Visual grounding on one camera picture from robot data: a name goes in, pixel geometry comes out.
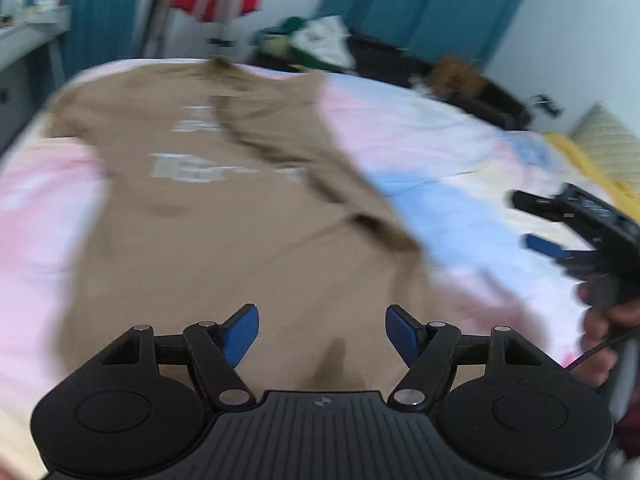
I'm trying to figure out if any white dressing table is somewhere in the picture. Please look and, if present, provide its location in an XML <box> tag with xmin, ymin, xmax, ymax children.
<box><xmin>0</xmin><ymin>4</ymin><xmax>73</xmax><ymax>151</ymax></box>

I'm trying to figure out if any black clothes pile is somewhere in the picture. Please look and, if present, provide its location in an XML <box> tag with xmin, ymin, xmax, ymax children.
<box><xmin>347</xmin><ymin>36</ymin><xmax>434</xmax><ymax>88</ymax></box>

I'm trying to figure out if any white garment on pile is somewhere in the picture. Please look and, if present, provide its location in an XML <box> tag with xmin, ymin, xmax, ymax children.
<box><xmin>291</xmin><ymin>15</ymin><xmax>357</xmax><ymax>70</ymax></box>

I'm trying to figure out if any tan printed t-shirt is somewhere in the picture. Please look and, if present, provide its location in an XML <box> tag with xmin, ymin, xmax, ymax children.
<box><xmin>45</xmin><ymin>57</ymin><xmax>547</xmax><ymax>396</ymax></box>

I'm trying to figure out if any person's right hand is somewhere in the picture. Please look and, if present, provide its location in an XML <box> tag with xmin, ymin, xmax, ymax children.
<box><xmin>574</xmin><ymin>282</ymin><xmax>640</xmax><ymax>389</ymax></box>

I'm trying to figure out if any garment steamer stand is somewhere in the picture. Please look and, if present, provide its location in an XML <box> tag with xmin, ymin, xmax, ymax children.
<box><xmin>199</xmin><ymin>0</ymin><xmax>252</xmax><ymax>51</ymax></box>

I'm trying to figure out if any right blue curtain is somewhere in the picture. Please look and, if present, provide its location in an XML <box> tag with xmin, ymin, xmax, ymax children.
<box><xmin>319</xmin><ymin>0</ymin><xmax>523</xmax><ymax>67</ymax></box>

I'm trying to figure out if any white tissue box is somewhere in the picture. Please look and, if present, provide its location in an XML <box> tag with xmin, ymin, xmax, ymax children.
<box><xmin>32</xmin><ymin>0</ymin><xmax>60</xmax><ymax>12</ymax></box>

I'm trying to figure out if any black sofa chair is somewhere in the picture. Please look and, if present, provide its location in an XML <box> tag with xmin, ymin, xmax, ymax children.
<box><xmin>447</xmin><ymin>82</ymin><xmax>533</xmax><ymax>131</ymax></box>

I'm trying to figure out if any green garment on pile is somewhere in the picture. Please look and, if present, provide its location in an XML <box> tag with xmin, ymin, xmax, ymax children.
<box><xmin>254</xmin><ymin>15</ymin><xmax>357</xmax><ymax>73</ymax></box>

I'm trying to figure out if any pastel tie-dye bed sheet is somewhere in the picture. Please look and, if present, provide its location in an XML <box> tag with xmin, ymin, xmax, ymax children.
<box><xmin>0</xmin><ymin>57</ymin><xmax>640</xmax><ymax>480</ymax></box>

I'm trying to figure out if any left blue curtain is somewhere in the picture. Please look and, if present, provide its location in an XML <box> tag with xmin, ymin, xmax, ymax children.
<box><xmin>60</xmin><ymin>0</ymin><xmax>138</xmax><ymax>77</ymax></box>

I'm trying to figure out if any yellow pillow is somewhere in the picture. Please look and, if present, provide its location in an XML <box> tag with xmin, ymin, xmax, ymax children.
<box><xmin>544</xmin><ymin>103</ymin><xmax>639</xmax><ymax>221</ymax></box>

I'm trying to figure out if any blue curtain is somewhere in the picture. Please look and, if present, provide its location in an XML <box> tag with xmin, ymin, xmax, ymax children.
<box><xmin>60</xmin><ymin>0</ymin><xmax>138</xmax><ymax>77</ymax></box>
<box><xmin>319</xmin><ymin>0</ymin><xmax>523</xmax><ymax>67</ymax></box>

